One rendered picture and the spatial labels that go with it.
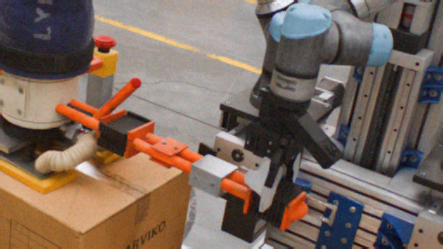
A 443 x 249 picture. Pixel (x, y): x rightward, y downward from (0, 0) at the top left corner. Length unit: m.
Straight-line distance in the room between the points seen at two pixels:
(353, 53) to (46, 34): 0.60
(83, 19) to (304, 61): 0.51
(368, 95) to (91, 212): 0.75
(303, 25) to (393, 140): 0.70
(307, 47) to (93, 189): 0.58
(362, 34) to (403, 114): 0.58
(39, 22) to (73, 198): 0.36
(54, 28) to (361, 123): 0.80
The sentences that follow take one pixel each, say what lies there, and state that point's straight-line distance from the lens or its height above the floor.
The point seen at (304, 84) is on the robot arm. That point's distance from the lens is 1.15.
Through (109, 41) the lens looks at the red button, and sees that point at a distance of 2.06.
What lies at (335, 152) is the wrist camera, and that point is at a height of 1.21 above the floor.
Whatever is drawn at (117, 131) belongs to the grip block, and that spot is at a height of 1.10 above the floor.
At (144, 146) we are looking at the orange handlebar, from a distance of 1.35.
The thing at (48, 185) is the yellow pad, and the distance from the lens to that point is 1.42.
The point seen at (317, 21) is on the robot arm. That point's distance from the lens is 1.11.
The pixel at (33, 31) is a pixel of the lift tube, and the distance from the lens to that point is 1.40.
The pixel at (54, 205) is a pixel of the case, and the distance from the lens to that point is 1.39.
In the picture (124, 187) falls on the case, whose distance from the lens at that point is 1.47.
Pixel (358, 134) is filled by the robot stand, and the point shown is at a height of 1.02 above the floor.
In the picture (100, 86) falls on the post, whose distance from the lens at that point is 2.09.
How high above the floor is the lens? 1.70
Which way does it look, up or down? 22 degrees down
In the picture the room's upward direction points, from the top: 8 degrees clockwise
